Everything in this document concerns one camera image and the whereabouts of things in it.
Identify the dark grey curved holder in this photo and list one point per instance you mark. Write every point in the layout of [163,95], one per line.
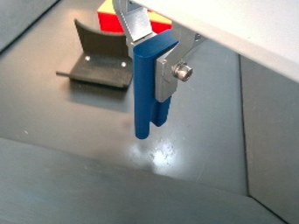
[100,60]

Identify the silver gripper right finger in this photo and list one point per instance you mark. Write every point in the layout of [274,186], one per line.
[171,67]

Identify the red shape-sorting board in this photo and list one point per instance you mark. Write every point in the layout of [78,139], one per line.
[110,23]

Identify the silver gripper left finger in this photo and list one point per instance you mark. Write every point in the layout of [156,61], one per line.
[132,17]

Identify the blue square-circle peg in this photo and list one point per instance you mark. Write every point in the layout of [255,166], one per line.
[150,111]

